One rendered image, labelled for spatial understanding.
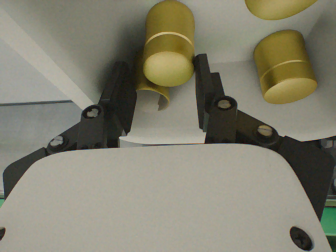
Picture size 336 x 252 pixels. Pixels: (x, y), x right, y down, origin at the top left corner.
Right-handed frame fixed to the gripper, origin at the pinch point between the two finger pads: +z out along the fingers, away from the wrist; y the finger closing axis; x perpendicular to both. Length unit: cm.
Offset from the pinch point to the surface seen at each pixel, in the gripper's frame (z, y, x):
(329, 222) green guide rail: -4.1, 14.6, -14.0
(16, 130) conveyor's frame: 6.8, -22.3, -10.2
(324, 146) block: 1.3, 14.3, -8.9
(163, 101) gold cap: 3.0, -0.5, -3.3
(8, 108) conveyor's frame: 10.5, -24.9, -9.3
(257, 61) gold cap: 4.6, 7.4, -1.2
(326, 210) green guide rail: -3.1, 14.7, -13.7
